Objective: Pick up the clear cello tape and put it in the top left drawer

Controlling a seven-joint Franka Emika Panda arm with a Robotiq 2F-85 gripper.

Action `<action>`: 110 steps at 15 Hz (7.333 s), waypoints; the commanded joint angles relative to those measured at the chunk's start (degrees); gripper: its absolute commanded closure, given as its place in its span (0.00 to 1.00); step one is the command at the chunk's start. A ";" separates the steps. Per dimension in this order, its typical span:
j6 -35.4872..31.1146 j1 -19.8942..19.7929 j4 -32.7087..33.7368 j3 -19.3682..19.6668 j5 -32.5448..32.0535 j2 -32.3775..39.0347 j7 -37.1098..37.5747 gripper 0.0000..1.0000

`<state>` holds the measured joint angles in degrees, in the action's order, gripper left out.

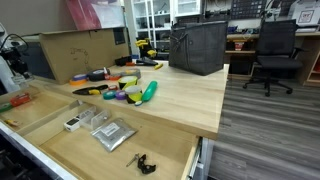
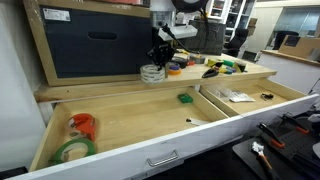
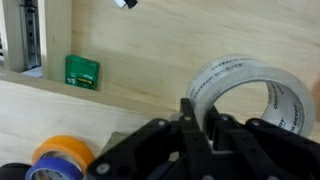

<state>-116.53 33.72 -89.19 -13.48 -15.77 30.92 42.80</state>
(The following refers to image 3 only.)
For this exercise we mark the clear cello tape roll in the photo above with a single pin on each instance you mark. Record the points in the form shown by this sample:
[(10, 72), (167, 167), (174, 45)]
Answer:
[(286, 96)]

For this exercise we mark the wide black tape roll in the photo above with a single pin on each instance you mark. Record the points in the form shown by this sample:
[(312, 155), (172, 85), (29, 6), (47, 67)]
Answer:
[(15, 171)]

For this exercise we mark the blue tape roll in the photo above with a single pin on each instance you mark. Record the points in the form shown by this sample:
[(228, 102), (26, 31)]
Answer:
[(55, 166)]

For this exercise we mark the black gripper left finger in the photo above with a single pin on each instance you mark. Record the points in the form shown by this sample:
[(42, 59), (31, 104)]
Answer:
[(160, 150)]

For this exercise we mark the white black marker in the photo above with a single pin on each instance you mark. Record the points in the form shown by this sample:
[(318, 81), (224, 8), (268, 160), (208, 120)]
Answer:
[(126, 3)]

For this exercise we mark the green tape box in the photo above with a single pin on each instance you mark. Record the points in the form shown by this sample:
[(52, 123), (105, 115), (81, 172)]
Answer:
[(81, 71)]

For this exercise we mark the orange tape roll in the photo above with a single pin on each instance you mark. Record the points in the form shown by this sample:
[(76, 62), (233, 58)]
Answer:
[(66, 145)]

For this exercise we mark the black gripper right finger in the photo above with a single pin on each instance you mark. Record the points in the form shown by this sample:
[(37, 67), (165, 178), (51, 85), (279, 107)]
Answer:
[(266, 150)]

